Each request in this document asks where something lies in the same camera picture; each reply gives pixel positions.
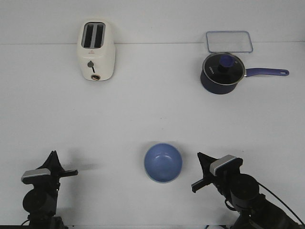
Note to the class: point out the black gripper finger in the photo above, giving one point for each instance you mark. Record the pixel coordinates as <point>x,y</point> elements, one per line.
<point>206,160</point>
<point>205,170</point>
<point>49,161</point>
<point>57,163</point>

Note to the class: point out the glass pot lid blue knob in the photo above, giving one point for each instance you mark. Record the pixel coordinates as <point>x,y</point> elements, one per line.
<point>223,68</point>

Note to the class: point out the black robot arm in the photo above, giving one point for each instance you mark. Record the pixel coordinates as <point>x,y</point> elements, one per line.
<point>242,194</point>
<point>41,201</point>

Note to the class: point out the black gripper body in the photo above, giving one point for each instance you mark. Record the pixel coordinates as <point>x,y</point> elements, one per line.
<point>221,182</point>
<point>50,179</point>

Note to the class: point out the blue bowl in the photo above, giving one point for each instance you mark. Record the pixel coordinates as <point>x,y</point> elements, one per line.
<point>163,163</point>

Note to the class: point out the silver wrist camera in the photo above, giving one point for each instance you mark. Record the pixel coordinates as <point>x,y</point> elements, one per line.
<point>36,176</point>
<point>225,163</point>

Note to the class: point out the cream two-slot toaster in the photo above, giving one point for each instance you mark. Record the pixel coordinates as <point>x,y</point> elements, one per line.
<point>96,50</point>

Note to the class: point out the dark blue saucepan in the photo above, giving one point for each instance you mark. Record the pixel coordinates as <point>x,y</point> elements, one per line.
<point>222,89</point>

